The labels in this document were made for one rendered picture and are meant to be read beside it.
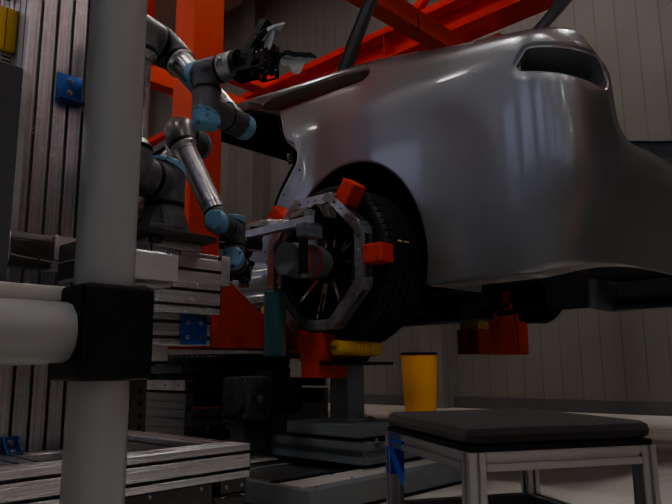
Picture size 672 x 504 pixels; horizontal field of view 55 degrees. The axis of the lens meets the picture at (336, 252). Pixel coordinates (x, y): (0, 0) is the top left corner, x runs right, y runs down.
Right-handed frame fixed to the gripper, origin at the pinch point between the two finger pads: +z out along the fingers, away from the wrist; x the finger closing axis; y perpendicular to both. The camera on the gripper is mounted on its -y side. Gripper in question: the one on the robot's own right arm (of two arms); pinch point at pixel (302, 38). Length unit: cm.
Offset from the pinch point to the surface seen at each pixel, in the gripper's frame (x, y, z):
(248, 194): -611, -264, -493
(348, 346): -103, 59, -37
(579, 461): -3, 96, 60
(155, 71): -194, -173, -267
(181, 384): -98, 74, -113
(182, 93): -71, -50, -110
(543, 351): -555, -10, -57
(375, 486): -88, 107, -17
